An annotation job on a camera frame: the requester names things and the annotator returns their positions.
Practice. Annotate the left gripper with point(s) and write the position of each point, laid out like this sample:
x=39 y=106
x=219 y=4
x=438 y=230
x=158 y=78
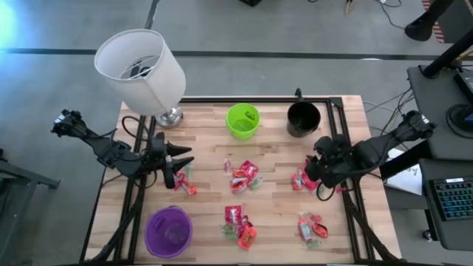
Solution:
x=159 y=159

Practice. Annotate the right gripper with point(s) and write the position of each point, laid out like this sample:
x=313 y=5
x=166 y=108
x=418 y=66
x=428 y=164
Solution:
x=338 y=166

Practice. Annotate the green candy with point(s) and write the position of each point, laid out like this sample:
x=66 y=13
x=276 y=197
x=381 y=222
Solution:
x=313 y=243
x=257 y=183
x=320 y=189
x=229 y=232
x=188 y=170

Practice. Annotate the red white candy packet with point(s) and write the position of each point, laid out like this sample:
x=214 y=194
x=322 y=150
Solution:
x=180 y=179

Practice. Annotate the orange Reese's packet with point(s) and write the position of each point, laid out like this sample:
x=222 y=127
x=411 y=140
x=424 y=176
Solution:
x=296 y=181
x=247 y=238

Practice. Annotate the red object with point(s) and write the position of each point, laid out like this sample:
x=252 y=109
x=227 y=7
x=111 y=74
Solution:
x=227 y=166

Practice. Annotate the red KitKat packet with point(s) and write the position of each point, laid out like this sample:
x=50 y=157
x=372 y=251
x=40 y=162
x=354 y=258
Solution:
x=304 y=230

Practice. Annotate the red Skittles packet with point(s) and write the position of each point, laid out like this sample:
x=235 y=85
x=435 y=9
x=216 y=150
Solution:
x=233 y=215

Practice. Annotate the small red candy packet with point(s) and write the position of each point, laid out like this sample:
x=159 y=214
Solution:
x=245 y=223

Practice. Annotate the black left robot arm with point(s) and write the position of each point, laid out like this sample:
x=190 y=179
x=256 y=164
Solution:
x=111 y=151

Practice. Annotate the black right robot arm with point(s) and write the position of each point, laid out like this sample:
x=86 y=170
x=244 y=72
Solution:
x=384 y=146

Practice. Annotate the black plastic bucket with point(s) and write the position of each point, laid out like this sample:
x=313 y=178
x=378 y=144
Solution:
x=303 y=118

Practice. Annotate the green plastic bucket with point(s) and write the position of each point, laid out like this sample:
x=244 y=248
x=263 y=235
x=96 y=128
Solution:
x=242 y=122

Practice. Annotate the white shade table lamp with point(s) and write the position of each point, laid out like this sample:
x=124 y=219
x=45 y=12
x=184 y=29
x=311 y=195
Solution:
x=148 y=81

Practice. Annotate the purple plastic bucket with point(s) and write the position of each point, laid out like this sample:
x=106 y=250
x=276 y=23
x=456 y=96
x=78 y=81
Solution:
x=159 y=236

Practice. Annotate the black desk leg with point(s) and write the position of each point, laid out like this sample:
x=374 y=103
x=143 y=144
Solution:
x=404 y=162

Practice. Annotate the white paper sheet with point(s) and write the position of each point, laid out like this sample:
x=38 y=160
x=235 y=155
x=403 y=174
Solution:
x=406 y=179

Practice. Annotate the grey desk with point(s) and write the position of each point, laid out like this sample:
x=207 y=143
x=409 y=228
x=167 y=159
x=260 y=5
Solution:
x=443 y=232
x=432 y=103

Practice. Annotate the black caster wheel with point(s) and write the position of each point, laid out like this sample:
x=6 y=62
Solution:
x=427 y=235

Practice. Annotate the black backlit keyboard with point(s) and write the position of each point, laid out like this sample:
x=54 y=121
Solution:
x=454 y=199

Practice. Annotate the black round stand base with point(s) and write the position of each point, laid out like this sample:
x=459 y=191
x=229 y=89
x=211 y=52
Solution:
x=458 y=118

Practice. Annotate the dark grey table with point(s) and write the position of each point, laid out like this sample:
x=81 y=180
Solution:
x=15 y=177

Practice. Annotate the black diagonal pole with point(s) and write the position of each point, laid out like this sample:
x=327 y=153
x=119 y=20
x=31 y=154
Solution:
x=449 y=55

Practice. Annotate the person's leg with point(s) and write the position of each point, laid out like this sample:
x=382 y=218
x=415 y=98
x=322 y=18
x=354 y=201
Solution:
x=421 y=27

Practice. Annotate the red white striped rug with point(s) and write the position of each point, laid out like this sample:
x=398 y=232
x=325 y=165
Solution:
x=439 y=33

